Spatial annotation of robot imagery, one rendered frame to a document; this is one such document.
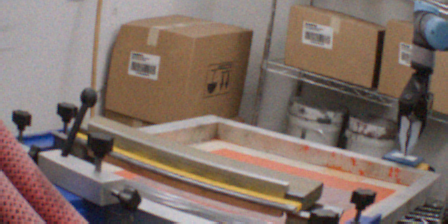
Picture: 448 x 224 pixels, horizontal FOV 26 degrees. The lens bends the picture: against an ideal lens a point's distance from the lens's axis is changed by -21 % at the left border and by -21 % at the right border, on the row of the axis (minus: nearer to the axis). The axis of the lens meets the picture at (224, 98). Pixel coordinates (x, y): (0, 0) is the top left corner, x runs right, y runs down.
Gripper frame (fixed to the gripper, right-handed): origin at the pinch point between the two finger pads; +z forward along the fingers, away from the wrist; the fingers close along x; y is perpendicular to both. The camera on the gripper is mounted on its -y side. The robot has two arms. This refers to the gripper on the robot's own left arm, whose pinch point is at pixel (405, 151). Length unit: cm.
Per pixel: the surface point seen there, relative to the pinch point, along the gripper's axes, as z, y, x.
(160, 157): -7, -80, 15
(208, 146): 2.7, -28.2, 34.8
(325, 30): 7, 244, 129
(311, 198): -6, -76, -8
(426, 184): -0.7, -30.0, -16.7
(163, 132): -1, -41, 37
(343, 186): 2.8, -32.3, 3.1
